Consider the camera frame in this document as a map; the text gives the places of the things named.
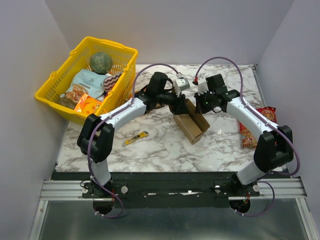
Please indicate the yellow utility knife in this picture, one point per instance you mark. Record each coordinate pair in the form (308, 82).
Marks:
(131, 140)

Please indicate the orange cheese snack pack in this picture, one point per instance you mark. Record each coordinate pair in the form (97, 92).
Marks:
(87, 105)

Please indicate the aluminium rail frame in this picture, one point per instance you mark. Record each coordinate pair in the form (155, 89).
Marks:
(70, 190)

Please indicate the striped wavy pouch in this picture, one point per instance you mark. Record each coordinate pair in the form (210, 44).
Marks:
(110, 81)

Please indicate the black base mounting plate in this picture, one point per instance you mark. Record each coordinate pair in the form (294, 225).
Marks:
(166, 190)

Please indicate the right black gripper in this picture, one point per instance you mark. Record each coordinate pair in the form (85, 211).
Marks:
(200, 104)

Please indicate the yellow plastic basket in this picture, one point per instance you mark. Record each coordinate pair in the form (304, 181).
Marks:
(64, 88)

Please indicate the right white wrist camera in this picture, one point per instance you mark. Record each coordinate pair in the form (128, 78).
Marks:
(202, 86)

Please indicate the brown cardboard express box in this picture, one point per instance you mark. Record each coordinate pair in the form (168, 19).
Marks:
(192, 124)

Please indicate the green round melon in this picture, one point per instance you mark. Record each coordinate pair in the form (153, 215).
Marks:
(101, 63)

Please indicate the red candy bag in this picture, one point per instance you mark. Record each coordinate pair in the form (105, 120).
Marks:
(247, 138)

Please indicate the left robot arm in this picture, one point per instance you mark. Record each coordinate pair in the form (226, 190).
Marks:
(97, 134)

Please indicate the light blue snack bag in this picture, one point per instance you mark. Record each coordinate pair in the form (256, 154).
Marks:
(85, 82)

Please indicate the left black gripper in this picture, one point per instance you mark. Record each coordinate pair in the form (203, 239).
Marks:
(178, 106)

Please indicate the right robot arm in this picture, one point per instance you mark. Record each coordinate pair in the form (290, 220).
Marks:
(274, 142)

